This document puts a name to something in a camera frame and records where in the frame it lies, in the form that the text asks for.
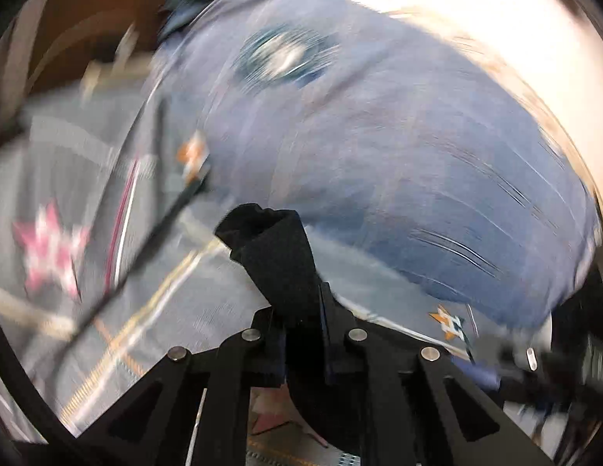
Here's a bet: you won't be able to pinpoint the grey star-patterned bed sheet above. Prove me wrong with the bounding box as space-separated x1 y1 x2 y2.
0 91 483 466

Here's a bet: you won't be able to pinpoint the black pants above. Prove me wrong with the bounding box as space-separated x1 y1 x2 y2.
215 203 368 454

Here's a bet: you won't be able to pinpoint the blue plaid pillow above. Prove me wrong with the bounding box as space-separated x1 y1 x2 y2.
159 0 601 328

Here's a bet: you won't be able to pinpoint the brown wooden headboard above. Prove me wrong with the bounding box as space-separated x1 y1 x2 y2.
25 0 164 94

